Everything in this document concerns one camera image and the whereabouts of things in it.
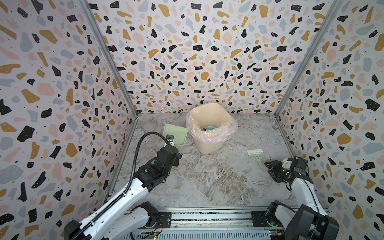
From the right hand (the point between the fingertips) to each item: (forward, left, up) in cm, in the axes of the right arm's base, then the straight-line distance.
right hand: (266, 162), depth 86 cm
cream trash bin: (+25, +32, +5) cm, 41 cm away
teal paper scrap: (+23, +32, +4) cm, 39 cm away
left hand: (0, +51, +15) cm, 53 cm away
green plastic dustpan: (+9, +49, +15) cm, 52 cm away
